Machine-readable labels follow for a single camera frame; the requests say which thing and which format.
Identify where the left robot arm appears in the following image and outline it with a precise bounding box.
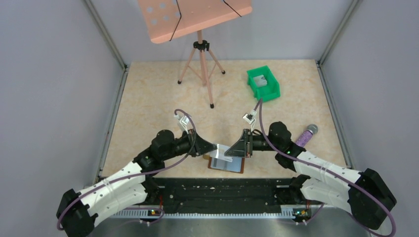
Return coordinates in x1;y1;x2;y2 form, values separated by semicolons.
56;129;217;237

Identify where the white VIP card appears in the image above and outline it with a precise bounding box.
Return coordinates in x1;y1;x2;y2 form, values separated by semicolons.
209;144;233;162

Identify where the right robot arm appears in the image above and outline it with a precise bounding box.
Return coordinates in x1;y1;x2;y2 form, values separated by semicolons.
224;121;397;230

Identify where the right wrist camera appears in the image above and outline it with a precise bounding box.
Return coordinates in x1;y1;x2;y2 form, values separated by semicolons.
242;110;257;131

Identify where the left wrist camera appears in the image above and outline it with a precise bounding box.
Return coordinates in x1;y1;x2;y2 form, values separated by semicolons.
174;114;190;134

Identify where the green plastic bin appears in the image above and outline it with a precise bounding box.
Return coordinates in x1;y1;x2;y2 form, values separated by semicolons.
247;65;281;102

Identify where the brown leather card holder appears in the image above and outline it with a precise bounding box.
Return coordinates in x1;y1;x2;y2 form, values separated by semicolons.
203;155;245;174

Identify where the silver card in bin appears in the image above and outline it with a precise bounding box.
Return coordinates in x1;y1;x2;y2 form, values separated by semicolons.
253;75;267;87

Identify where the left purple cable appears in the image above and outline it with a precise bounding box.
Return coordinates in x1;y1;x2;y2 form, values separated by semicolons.
57;109;197;231

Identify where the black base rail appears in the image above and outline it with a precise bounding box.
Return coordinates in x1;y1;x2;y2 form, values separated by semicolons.
95;176;331;217

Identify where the purple glitter microphone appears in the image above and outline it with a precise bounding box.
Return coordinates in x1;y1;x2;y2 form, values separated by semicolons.
295;124;319;147

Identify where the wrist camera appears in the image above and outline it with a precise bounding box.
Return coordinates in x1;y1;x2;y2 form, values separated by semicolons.
242;110;257;131
174;114;190;134

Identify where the pink music stand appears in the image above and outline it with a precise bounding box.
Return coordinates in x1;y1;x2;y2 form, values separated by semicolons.
137;0;252;108

